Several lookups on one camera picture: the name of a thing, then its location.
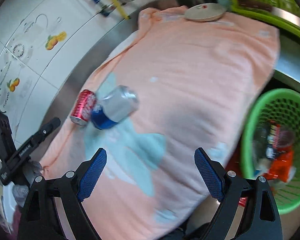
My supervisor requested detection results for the green dish rack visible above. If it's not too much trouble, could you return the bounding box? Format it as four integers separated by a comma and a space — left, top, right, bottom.
230, 0, 300, 38

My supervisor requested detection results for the black red carton box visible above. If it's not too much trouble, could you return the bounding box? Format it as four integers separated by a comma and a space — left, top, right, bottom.
266, 120, 281, 160

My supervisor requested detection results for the pink airplane towel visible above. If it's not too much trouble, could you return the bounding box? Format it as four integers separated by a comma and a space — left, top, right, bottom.
41, 7, 280, 239

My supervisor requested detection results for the cleaver knife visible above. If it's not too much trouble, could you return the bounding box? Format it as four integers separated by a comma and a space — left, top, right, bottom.
237, 0, 300, 27

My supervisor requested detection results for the white paper cup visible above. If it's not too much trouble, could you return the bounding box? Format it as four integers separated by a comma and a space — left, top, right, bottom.
277, 127, 295, 151

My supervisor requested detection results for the beige ceramic plate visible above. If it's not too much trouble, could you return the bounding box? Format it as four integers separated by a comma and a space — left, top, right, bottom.
184, 3, 226, 22

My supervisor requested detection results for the orange snack wrapper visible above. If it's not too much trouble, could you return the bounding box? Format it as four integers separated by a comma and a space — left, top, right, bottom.
263, 150, 296, 183

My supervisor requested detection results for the green plastic waste basket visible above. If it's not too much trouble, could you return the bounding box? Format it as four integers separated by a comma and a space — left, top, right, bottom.
241, 88, 300, 215

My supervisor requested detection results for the red cola can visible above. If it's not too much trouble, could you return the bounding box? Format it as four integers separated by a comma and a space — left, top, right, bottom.
70, 89, 97, 126

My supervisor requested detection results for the red plastic stool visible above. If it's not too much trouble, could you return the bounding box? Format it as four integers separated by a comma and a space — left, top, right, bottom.
225, 149, 248, 207

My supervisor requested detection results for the blue silver drink can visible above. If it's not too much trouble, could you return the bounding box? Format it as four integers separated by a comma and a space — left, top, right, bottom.
90, 85, 139, 130

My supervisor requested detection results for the left gloved hand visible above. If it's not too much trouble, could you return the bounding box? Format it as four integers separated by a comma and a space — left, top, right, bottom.
12, 160, 43, 208

